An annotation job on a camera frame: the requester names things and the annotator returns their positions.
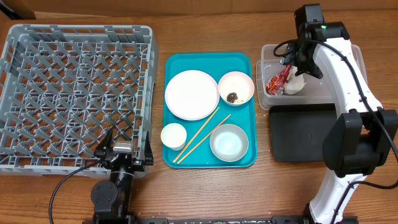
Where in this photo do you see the dark food scrap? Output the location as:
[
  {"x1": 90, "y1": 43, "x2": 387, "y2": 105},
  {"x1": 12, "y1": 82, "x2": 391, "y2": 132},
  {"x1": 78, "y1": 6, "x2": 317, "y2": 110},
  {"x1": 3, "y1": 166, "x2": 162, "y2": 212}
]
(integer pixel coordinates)
[{"x1": 226, "y1": 92, "x2": 238, "y2": 103}]

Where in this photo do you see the wooden chopstick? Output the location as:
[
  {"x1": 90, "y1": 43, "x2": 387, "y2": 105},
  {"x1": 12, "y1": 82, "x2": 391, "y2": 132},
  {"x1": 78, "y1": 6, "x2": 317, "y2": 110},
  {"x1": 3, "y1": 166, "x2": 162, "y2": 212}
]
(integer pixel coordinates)
[
  {"x1": 173, "y1": 107, "x2": 220, "y2": 163},
  {"x1": 177, "y1": 114, "x2": 231, "y2": 164}
]

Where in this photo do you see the teal plastic tray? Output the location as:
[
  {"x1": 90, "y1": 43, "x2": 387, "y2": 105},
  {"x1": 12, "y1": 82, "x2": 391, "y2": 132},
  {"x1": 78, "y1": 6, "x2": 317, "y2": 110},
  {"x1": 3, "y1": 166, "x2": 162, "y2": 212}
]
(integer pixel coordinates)
[{"x1": 163, "y1": 52, "x2": 257, "y2": 169}]

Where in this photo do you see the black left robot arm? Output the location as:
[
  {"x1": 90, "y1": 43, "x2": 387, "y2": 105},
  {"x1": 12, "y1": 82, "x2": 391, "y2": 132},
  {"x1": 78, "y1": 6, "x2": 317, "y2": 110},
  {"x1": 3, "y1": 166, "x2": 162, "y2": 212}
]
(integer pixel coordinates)
[{"x1": 91, "y1": 130, "x2": 154, "y2": 224}]

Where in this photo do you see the wooden chopstick right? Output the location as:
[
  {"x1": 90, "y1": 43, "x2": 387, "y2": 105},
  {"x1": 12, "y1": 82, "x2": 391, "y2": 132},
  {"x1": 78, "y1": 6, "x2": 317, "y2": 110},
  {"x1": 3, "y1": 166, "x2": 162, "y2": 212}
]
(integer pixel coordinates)
[{"x1": 177, "y1": 114, "x2": 231, "y2": 164}]

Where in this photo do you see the clear plastic bin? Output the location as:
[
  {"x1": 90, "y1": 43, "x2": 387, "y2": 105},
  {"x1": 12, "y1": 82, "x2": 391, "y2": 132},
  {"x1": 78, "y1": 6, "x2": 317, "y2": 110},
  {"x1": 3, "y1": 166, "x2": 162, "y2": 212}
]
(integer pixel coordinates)
[{"x1": 256, "y1": 44, "x2": 369, "y2": 111}]

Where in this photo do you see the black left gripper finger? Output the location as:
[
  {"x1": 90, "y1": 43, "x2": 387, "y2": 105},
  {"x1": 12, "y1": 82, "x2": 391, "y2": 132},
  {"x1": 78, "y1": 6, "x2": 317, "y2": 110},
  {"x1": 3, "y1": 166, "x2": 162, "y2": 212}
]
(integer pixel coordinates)
[
  {"x1": 144, "y1": 131, "x2": 154, "y2": 165},
  {"x1": 95, "y1": 129, "x2": 113, "y2": 152}
]

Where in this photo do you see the grey bowl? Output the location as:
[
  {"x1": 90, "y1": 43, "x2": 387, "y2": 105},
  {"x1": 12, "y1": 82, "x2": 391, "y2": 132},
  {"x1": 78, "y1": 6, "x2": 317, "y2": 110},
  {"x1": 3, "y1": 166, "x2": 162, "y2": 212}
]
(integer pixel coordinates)
[{"x1": 210, "y1": 124, "x2": 249, "y2": 162}]

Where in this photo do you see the black rectangular tray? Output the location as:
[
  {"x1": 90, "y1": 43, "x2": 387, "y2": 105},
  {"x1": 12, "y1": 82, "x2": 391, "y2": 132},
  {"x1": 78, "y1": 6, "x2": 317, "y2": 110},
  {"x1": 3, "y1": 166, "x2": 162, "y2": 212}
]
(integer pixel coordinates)
[{"x1": 269, "y1": 103, "x2": 336, "y2": 162}]

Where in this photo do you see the white paper cup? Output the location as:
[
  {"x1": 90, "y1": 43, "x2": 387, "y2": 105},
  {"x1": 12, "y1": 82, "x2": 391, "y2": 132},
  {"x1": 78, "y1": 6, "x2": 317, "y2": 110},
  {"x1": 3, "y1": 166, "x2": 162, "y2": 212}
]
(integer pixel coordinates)
[{"x1": 160, "y1": 123, "x2": 187, "y2": 151}]

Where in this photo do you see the red snack wrapper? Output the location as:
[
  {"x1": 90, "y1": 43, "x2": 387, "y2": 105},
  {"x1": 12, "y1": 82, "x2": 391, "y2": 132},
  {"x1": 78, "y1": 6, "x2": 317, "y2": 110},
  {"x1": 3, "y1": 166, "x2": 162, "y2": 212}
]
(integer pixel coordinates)
[{"x1": 265, "y1": 65, "x2": 292, "y2": 95}]

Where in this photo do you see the pink white bowl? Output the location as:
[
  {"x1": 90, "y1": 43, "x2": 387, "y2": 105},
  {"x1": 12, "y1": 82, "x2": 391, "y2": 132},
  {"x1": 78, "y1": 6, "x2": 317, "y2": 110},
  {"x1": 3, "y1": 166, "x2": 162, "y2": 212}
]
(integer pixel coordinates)
[{"x1": 218, "y1": 72, "x2": 254, "y2": 106}]

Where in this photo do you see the wooden chopstick left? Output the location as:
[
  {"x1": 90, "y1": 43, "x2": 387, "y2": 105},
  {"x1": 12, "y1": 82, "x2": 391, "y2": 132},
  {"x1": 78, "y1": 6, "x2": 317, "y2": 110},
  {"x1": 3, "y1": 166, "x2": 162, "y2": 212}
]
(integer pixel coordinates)
[{"x1": 173, "y1": 107, "x2": 220, "y2": 163}]

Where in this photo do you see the white pink round plate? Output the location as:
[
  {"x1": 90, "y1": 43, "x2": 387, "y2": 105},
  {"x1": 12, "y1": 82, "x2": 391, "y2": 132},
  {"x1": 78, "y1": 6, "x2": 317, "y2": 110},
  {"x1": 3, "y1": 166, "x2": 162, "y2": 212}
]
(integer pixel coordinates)
[{"x1": 165, "y1": 70, "x2": 220, "y2": 121}]

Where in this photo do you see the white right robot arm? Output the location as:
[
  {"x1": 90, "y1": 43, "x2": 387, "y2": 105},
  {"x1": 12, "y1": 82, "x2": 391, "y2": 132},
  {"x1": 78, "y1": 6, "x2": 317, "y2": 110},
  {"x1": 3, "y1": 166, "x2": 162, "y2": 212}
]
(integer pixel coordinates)
[{"x1": 272, "y1": 4, "x2": 397, "y2": 223}]

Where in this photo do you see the grey plastic dish rack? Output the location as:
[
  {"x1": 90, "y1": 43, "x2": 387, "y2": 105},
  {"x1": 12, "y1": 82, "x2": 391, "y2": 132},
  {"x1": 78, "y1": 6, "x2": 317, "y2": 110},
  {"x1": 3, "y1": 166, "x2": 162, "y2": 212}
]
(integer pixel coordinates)
[{"x1": 1, "y1": 24, "x2": 159, "y2": 178}]

